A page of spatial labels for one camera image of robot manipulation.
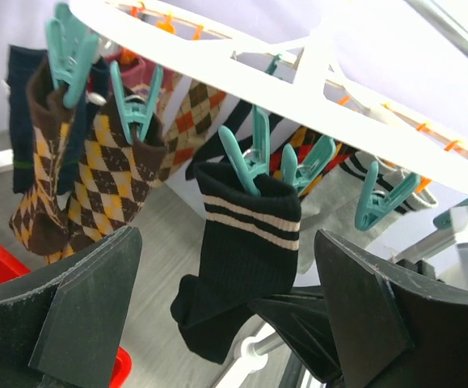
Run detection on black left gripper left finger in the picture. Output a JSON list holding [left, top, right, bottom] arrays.
[[0, 226, 142, 387]]

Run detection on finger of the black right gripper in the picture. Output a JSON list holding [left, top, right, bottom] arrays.
[[248, 286, 342, 382]]

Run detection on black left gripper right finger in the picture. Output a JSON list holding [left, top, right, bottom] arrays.
[[314, 230, 468, 387]]

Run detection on black striped cuff sock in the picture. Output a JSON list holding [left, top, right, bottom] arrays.
[[171, 162, 301, 364]]

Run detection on brown yellow argyle sock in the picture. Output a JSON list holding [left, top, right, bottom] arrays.
[[45, 97, 167, 264], [9, 59, 75, 264]]

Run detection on white round sock hanger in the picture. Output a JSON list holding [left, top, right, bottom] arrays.
[[70, 1, 468, 195]]

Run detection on grey sock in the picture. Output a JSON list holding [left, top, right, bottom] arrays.
[[297, 151, 438, 274]]

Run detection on teal clothespin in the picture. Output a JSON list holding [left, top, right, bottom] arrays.
[[110, 61, 163, 145], [355, 161, 421, 231], [45, 2, 99, 108], [280, 135, 336, 195], [218, 105, 271, 196]]

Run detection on black red argyle sock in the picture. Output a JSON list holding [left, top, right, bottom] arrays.
[[269, 126, 356, 200]]

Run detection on beige orange argyle sock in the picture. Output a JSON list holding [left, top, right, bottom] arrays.
[[152, 80, 226, 188]]

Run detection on navy sock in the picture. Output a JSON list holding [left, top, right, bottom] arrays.
[[6, 45, 99, 195]]

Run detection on maroon sock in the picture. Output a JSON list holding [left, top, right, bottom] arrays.
[[104, 53, 181, 97]]

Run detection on grey metal stand pole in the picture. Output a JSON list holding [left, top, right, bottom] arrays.
[[405, 0, 468, 58]]

